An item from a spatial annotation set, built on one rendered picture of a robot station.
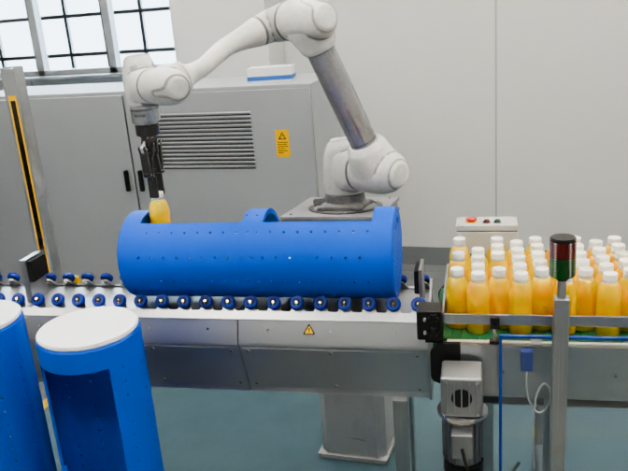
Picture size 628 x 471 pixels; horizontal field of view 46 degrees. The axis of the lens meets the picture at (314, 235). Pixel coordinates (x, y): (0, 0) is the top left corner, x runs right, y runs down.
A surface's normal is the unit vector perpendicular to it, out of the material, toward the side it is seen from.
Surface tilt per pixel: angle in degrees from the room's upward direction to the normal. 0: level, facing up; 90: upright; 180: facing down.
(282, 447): 0
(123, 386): 90
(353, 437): 90
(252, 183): 90
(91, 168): 90
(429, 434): 0
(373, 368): 110
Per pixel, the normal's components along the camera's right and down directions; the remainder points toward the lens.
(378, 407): 0.47, 0.24
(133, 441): 0.70, 0.15
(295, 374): -0.15, 0.62
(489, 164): -0.29, 0.32
